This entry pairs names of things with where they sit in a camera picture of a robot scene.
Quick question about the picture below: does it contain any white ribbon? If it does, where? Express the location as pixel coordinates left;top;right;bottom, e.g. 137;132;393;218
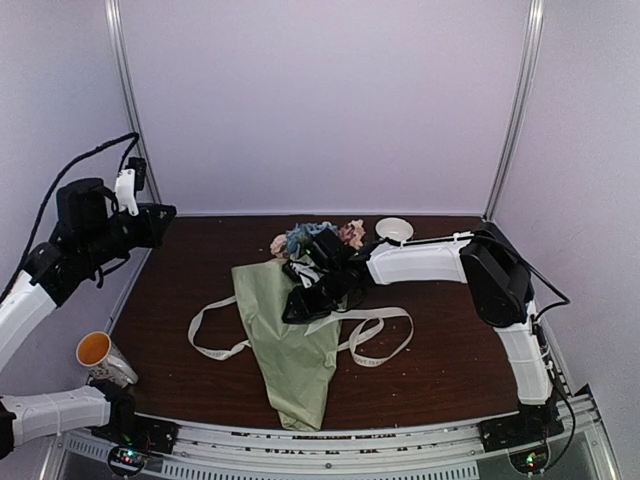
187;296;415;368

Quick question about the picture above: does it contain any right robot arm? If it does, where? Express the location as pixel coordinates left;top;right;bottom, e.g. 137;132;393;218
282;223;564;451

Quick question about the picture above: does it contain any pink and green wrapping paper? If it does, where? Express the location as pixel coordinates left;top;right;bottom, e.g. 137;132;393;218
231;261;341;431

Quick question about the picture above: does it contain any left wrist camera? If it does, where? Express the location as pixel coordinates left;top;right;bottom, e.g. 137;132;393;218
114;157;147;216

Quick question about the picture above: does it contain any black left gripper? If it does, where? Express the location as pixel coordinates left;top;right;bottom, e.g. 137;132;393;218
83;203;176;268

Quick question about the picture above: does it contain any aluminium front rail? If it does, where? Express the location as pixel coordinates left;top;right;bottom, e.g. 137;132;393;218
37;389;624;480

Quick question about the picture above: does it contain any orange and white cup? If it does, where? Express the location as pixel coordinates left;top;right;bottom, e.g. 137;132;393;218
76;331;139;388

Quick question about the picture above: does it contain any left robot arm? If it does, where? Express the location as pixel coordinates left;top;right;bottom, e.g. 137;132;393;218
1;132;177;456

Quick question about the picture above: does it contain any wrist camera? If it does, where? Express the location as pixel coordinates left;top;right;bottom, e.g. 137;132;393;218
114;157;147;216
282;260;325;289

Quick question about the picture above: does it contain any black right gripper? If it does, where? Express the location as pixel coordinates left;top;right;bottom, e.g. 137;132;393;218
282;268;347;323

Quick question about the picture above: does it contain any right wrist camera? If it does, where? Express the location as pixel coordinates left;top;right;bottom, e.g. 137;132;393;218
282;260;325;289

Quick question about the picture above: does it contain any white and dark bowl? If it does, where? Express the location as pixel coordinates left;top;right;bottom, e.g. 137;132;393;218
375;217;414;242

